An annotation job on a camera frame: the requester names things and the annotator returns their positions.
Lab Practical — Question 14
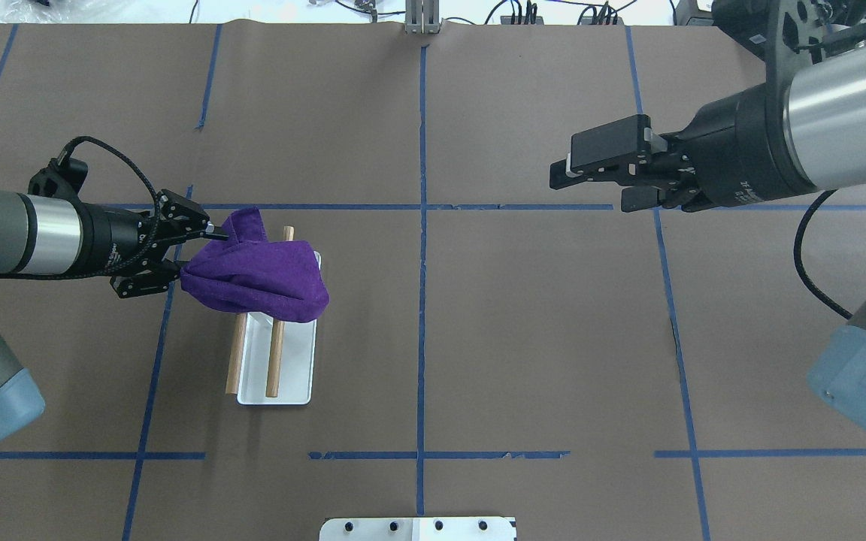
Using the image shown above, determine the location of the white mount plate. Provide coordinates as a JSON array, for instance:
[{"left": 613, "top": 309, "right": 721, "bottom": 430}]
[{"left": 319, "top": 516, "right": 519, "bottom": 540}]

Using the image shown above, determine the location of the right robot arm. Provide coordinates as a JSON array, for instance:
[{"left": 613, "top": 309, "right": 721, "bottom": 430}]
[{"left": 549, "top": 1, "right": 866, "bottom": 430}]

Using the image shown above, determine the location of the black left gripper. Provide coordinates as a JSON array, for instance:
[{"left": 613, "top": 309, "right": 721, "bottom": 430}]
[{"left": 76, "top": 189, "right": 229, "bottom": 298}]

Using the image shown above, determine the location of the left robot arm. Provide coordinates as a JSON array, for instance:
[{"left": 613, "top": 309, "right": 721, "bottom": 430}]
[{"left": 0, "top": 189, "right": 227, "bottom": 441}]

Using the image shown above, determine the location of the white towel rack base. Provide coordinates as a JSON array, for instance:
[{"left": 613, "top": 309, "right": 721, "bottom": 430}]
[{"left": 236, "top": 250, "right": 322, "bottom": 407}]

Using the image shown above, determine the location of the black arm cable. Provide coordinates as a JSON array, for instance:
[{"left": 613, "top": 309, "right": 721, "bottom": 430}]
[{"left": 53, "top": 136, "right": 163, "bottom": 219}]

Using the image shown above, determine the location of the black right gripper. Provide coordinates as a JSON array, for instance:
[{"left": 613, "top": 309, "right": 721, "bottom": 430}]
[{"left": 550, "top": 89, "right": 817, "bottom": 213}]

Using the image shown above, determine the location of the wooden rack bar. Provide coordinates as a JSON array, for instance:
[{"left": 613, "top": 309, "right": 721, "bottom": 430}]
[
  {"left": 226, "top": 313, "right": 248, "bottom": 394},
  {"left": 265, "top": 226, "right": 295, "bottom": 399}
]

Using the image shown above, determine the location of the purple towel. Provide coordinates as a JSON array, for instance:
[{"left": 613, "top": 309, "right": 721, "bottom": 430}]
[{"left": 180, "top": 207, "right": 330, "bottom": 323}]

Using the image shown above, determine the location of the aluminium frame post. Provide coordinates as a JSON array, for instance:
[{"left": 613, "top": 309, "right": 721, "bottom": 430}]
[{"left": 404, "top": 0, "right": 442, "bottom": 35}]

